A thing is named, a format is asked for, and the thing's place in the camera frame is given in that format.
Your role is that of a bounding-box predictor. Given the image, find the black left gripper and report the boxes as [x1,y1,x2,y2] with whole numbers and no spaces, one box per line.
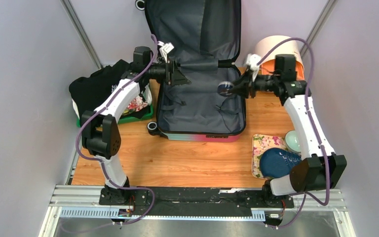
[145,58,191,87]

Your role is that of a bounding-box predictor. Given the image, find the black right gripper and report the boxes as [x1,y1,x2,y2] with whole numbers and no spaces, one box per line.
[229,68,280,98]

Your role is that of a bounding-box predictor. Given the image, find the small round tin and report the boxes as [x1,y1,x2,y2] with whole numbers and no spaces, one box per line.
[217,81,234,97]

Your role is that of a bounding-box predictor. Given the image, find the round pastel drawer cabinet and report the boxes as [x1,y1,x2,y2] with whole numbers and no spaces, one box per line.
[253,35,305,81]

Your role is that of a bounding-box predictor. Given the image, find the green plastic tray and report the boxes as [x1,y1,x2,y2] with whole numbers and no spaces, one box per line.
[76,104,155,129]

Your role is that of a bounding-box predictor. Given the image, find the black floral print garment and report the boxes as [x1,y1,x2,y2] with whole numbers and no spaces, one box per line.
[68,59,154,129]

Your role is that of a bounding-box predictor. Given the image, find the white cloth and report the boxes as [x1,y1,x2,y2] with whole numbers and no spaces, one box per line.
[72,99,79,119]

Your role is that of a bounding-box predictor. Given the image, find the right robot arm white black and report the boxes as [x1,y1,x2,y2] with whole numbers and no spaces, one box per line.
[228,54,347,207]

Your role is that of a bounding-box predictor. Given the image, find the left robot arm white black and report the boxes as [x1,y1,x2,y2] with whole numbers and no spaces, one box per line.
[77,43,190,205]

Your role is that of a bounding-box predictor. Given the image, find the floral pattern tray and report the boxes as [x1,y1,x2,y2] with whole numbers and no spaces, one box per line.
[251,134,289,179]

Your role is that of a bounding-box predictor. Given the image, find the light green saucer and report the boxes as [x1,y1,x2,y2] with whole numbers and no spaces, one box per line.
[284,130,301,154]

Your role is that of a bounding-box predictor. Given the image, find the dark blue plate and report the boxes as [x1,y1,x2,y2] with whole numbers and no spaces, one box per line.
[259,148,302,178]

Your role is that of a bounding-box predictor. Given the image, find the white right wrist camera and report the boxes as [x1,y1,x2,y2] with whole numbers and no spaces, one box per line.
[244,54,262,82]

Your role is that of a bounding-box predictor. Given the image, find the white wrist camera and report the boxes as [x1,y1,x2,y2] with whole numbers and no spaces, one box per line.
[244,54,262,82]
[157,41,174,62]

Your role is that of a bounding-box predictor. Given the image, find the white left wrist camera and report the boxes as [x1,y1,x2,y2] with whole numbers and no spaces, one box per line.
[157,41,174,62]

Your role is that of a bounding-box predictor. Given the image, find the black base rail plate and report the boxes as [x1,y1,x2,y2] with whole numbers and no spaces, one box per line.
[99,186,294,217]

